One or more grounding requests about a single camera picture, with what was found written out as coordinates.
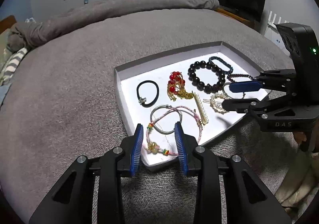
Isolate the red bead gold chain bracelet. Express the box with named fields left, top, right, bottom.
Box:
left=166, top=71, right=194, bottom=102

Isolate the olive green pillow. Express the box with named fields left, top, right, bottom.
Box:
left=0, top=29, right=12, bottom=71

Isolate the striped pillow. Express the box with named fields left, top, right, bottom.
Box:
left=1, top=48, right=28, bottom=86

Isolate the silver wire bangle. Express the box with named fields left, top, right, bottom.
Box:
left=222, top=82, right=235, bottom=99

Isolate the grey shallow cardboard tray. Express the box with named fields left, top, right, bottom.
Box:
left=113, top=41, right=273, bottom=172

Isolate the blue blanket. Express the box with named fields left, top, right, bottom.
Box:
left=0, top=83, right=11, bottom=107

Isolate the grey rolled duvet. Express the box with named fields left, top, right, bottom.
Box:
left=7, top=0, right=220, bottom=53

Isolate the beige fuzzy blanket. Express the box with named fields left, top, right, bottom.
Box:
left=275, top=151, right=318, bottom=219

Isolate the small dark bead bracelet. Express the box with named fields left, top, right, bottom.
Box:
left=226, top=73, right=254, bottom=84

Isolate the black cord bracelet with clasp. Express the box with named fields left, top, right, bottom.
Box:
left=136, top=80, right=160, bottom=109

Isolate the white wifi router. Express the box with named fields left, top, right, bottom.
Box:
left=264, top=11, right=290, bottom=56

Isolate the dark teal beaded bracelet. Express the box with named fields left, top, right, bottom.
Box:
left=208, top=56, right=235, bottom=74

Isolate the wooden tv stand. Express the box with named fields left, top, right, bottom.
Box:
left=215, top=8, right=255, bottom=29

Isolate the thin silver bangle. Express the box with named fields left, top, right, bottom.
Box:
left=150, top=105, right=183, bottom=135

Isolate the white plastic bag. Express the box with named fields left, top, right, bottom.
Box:
left=25, top=18, right=36, bottom=23

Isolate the pink braided cord bracelet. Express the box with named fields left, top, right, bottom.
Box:
left=142, top=105, right=202, bottom=157

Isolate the large dark wooden bead bracelet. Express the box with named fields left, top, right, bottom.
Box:
left=188, top=61, right=227, bottom=94

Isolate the gold pearl bar hair clip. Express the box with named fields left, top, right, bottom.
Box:
left=192, top=92, right=209, bottom=126

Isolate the wooden headboard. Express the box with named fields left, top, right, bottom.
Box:
left=0, top=15, right=17, bottom=34

